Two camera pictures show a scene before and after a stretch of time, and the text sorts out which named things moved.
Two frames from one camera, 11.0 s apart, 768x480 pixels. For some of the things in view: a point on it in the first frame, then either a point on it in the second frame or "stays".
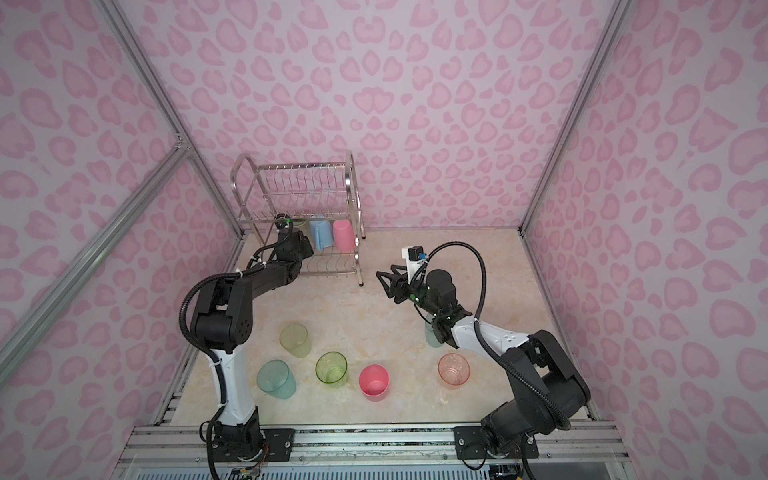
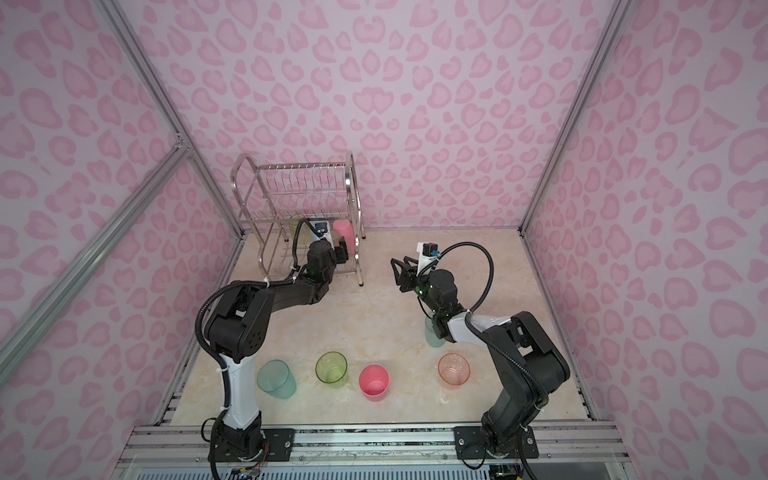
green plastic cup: x=331 y=368 stays
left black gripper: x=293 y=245 → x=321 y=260
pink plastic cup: x=344 y=235 stays
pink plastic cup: x=374 y=381 stays
